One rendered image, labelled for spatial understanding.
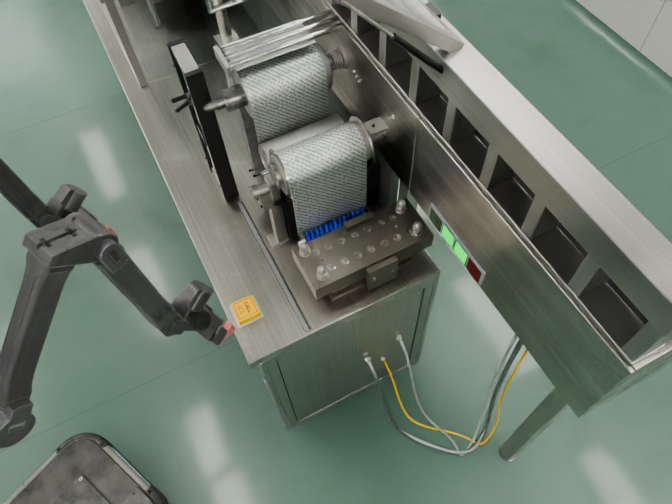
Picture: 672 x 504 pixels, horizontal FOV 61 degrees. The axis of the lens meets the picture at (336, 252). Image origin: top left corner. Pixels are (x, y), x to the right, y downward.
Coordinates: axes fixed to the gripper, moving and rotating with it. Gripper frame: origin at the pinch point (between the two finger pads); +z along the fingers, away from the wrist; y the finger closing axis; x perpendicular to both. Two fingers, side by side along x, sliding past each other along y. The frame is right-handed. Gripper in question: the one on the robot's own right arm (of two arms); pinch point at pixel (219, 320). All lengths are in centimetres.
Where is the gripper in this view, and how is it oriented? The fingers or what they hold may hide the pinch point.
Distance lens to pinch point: 160.5
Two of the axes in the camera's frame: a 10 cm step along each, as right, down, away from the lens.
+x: -5.3, 8.5, 0.8
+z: 3.4, 1.3, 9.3
